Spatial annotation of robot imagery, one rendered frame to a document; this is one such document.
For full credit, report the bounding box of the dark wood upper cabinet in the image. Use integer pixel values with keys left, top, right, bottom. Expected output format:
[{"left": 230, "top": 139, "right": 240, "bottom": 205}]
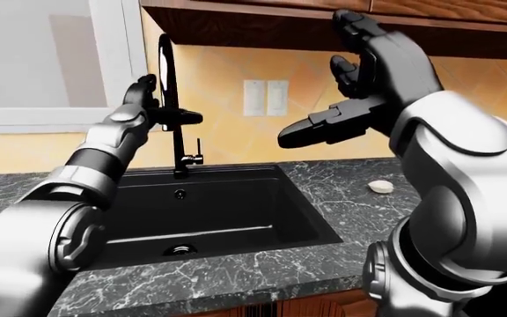
[{"left": 140, "top": 0, "right": 507, "bottom": 61}]

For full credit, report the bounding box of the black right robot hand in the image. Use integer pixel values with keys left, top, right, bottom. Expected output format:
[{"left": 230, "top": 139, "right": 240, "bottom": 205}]
[{"left": 276, "top": 8, "right": 445, "bottom": 149}]

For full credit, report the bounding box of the white double wall switch plate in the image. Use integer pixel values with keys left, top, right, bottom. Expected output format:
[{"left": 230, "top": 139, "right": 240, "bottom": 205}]
[{"left": 242, "top": 78, "right": 289, "bottom": 117}]

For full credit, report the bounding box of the black faucet lever handle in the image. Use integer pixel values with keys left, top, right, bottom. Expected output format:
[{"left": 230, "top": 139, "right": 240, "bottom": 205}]
[{"left": 180, "top": 137, "right": 206, "bottom": 166}]

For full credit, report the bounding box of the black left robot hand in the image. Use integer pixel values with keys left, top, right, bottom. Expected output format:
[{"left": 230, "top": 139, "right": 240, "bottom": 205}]
[{"left": 122, "top": 73, "right": 205, "bottom": 127}]

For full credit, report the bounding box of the dark marble countertop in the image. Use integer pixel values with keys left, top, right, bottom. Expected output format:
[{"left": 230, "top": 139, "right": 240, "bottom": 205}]
[{"left": 0, "top": 156, "right": 426, "bottom": 317}]

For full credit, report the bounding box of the white framed window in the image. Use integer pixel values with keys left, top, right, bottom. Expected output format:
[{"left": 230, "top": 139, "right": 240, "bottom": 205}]
[{"left": 0, "top": 0, "right": 151, "bottom": 136}]

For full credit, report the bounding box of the black undermount sink basin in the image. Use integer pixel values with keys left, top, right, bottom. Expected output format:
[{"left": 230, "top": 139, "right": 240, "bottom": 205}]
[{"left": 86, "top": 164, "right": 345, "bottom": 272}]

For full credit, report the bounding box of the brown wood base cabinet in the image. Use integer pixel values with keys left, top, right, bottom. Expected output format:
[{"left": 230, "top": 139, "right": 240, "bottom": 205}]
[{"left": 223, "top": 289, "right": 380, "bottom": 317}]

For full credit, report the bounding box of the black gooseneck sink spout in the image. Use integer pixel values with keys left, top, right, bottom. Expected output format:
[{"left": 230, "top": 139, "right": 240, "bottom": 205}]
[{"left": 158, "top": 33, "right": 190, "bottom": 181}]

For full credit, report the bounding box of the small white garlic bulb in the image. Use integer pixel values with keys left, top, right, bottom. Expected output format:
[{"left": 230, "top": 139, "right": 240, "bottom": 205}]
[{"left": 366, "top": 180, "right": 394, "bottom": 195}]

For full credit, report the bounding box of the round metal sink drain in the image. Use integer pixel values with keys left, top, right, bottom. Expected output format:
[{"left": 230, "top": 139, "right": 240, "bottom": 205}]
[{"left": 162, "top": 243, "right": 199, "bottom": 257}]

